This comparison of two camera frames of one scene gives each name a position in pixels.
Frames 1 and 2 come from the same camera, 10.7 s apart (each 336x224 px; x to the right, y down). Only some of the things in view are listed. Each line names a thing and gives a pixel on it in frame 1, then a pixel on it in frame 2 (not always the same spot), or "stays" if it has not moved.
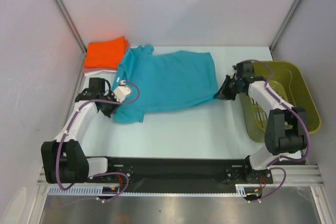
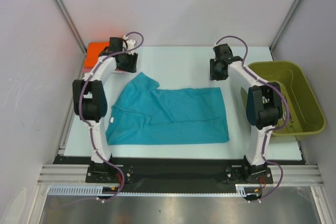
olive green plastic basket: x=289 y=82 stays
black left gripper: x=108 y=113 → x=132 y=67
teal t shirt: x=166 y=80 → x=144 y=114
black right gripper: x=223 y=93 → x=213 y=76
